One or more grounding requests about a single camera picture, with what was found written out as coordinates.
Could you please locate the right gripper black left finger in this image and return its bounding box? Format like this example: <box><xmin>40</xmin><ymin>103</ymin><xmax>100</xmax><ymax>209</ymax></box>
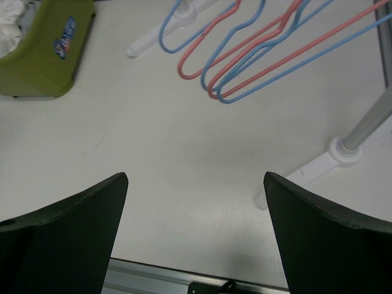
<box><xmin>1</xmin><ymin>172</ymin><xmax>128</xmax><ymax>293</ymax></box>

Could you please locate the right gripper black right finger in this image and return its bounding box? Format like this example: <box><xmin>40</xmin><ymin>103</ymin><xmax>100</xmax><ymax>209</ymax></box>
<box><xmin>263</xmin><ymin>172</ymin><xmax>391</xmax><ymax>293</ymax></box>

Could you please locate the white tank top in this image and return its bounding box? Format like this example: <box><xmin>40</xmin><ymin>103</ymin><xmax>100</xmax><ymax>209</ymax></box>
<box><xmin>1</xmin><ymin>0</ymin><xmax>41</xmax><ymax>58</ymax></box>

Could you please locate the blue hanger of black top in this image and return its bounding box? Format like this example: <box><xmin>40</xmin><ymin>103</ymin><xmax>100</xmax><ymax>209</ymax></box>
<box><xmin>216</xmin><ymin>2</ymin><xmax>391</xmax><ymax>104</ymax></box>

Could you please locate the pink hanger of grey top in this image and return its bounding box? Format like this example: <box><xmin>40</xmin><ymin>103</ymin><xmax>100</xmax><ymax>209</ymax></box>
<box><xmin>178</xmin><ymin>0</ymin><xmax>304</xmax><ymax>80</ymax></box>

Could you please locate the blue hanger of white top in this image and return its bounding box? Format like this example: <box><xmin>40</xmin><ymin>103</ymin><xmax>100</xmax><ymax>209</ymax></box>
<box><xmin>159</xmin><ymin>0</ymin><xmax>267</xmax><ymax>55</ymax></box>

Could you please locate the olive green plastic basket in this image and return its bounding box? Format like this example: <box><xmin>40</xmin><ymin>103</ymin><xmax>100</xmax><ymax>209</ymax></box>
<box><xmin>1</xmin><ymin>1</ymin><xmax>96</xmax><ymax>97</ymax></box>

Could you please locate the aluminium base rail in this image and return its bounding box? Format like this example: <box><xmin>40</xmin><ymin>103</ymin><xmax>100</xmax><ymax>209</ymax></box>
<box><xmin>100</xmin><ymin>257</ymin><xmax>290</xmax><ymax>294</ymax></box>

